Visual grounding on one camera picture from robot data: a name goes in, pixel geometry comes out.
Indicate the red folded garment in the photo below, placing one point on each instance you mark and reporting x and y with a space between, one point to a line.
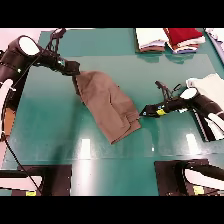
185 35

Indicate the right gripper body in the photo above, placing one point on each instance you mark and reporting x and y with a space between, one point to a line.
154 110

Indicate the brown folded garment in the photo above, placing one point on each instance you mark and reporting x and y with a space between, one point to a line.
152 48

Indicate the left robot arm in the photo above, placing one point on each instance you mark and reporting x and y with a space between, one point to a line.
13 61

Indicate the cream garment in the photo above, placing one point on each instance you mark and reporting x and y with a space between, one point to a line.
210 85

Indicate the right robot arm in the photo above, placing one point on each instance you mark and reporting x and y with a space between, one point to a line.
207 104

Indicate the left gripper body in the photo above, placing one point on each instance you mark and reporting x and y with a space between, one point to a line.
70 68

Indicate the white folded garment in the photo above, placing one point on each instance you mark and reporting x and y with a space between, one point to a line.
150 35

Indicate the black and white garment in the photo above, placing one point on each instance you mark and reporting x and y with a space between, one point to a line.
205 128

